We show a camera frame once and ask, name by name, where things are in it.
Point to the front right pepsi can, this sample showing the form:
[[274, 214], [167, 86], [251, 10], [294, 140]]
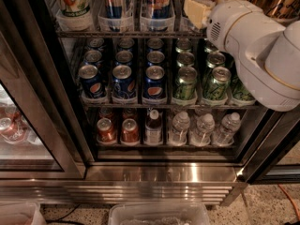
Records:
[[154, 83]]

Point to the middle wire shelf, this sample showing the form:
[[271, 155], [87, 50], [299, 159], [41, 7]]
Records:
[[171, 106]]

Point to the gold can right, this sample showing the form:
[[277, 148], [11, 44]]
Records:
[[281, 9]]

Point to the stainless fridge base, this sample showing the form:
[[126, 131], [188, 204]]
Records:
[[132, 184]]

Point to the top wire shelf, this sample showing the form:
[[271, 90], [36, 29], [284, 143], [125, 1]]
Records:
[[130, 34]]

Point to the green can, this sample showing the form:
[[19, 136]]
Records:
[[217, 84], [239, 91], [185, 83]]

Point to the red can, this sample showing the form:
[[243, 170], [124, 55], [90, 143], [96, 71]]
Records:
[[130, 131], [105, 130]]

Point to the wire shelf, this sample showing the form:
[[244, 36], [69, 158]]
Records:
[[130, 34], [171, 106]]

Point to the front left red can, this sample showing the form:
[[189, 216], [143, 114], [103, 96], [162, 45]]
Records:
[[105, 130]]

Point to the left water bottle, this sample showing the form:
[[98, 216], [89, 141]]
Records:
[[179, 129]]

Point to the front middle green can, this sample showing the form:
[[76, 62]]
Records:
[[217, 84]]

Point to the water bottle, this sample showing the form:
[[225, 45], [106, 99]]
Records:
[[179, 129], [201, 132], [224, 133]]

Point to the glass fridge door left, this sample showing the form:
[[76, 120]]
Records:
[[35, 143]]

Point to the brown drink bottle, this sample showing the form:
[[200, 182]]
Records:
[[153, 128]]

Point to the blue redbull can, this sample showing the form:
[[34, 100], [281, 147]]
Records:
[[117, 9], [157, 9]]

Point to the right water bottle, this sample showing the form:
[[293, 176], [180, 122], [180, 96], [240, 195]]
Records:
[[224, 133]]

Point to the blue redbull can left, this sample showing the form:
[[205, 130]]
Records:
[[117, 9]]

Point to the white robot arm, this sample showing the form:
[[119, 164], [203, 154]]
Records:
[[266, 53]]

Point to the front middle pepsi can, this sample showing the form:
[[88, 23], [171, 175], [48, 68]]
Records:
[[123, 82]]

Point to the front right green can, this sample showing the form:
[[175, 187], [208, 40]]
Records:
[[239, 91]]

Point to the blue redbull can middle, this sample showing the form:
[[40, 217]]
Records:
[[157, 9]]

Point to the clear plastic bin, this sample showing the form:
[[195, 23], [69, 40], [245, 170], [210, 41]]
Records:
[[159, 213], [21, 213]]

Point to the front right red can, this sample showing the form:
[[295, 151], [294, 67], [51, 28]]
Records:
[[130, 131]]

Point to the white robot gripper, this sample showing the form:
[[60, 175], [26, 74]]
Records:
[[222, 22]]

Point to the clear plastic bin left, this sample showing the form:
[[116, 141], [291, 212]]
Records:
[[21, 213]]

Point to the clear plastic bin centre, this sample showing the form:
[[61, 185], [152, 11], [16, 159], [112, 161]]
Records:
[[159, 213]]

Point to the pepsi can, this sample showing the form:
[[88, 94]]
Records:
[[154, 83], [123, 82], [91, 81]]

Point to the front left green can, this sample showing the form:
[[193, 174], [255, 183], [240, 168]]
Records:
[[185, 83]]

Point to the middle water bottle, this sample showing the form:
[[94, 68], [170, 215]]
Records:
[[201, 132]]

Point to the front left pepsi can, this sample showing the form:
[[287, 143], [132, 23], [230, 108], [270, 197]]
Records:
[[91, 81]]

